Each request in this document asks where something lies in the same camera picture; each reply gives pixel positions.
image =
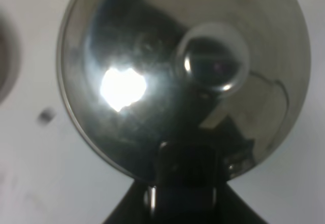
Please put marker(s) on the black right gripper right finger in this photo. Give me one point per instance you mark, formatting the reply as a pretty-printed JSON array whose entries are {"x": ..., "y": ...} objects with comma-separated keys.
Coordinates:
[{"x": 230, "y": 208}]

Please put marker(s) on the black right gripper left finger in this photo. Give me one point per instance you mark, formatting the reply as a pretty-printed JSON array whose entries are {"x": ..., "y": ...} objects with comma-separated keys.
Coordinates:
[{"x": 133, "y": 208}]

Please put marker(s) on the stainless steel teapot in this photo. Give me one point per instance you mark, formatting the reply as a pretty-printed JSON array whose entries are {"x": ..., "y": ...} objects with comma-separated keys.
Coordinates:
[{"x": 183, "y": 95}]

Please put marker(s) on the right stainless steel teacup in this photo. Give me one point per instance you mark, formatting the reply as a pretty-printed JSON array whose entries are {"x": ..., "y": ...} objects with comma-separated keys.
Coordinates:
[{"x": 10, "y": 56}]

